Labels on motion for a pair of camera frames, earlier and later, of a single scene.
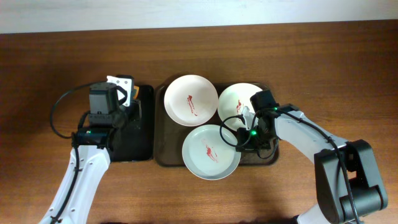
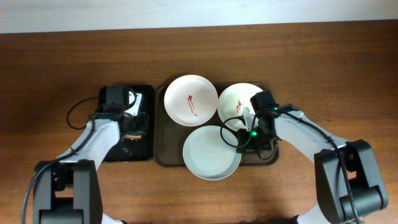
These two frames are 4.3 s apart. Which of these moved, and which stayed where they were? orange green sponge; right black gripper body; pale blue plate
Moved: orange green sponge
Stayed: pale blue plate; right black gripper body
